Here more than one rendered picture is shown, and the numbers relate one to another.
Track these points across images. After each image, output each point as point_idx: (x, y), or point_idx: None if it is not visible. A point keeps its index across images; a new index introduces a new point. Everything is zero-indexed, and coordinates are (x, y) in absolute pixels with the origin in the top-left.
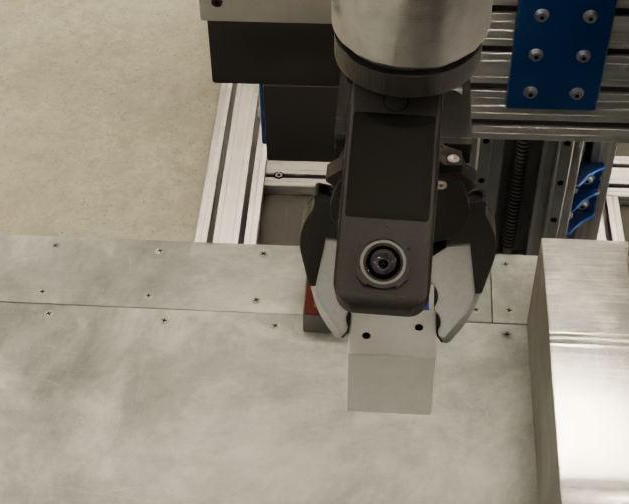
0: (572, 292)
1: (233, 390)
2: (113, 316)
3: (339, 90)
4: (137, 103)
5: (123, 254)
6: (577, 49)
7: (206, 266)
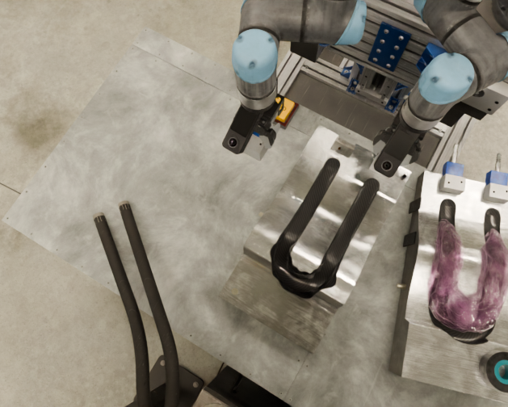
0: (315, 143)
1: None
2: (219, 93)
3: None
4: None
5: (229, 74)
6: (391, 54)
7: None
